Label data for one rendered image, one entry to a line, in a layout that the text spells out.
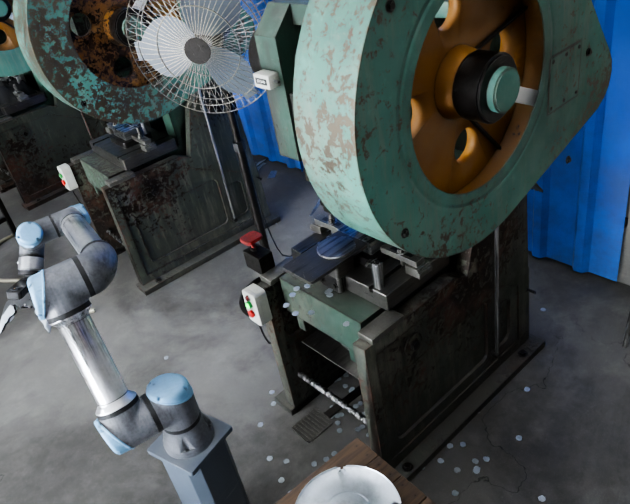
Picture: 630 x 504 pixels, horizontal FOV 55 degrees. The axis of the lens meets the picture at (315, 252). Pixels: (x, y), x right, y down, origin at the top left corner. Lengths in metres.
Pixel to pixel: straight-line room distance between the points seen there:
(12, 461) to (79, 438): 0.27
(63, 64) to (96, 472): 1.62
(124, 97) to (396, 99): 1.83
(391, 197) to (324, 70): 0.30
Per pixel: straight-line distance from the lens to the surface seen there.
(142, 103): 2.93
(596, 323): 2.83
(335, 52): 1.20
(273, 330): 2.22
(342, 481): 1.80
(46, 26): 2.75
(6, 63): 4.52
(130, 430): 1.76
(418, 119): 1.45
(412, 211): 1.37
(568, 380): 2.58
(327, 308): 1.94
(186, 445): 1.88
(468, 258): 2.06
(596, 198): 2.86
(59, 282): 1.68
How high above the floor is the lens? 1.84
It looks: 33 degrees down
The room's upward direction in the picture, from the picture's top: 11 degrees counter-clockwise
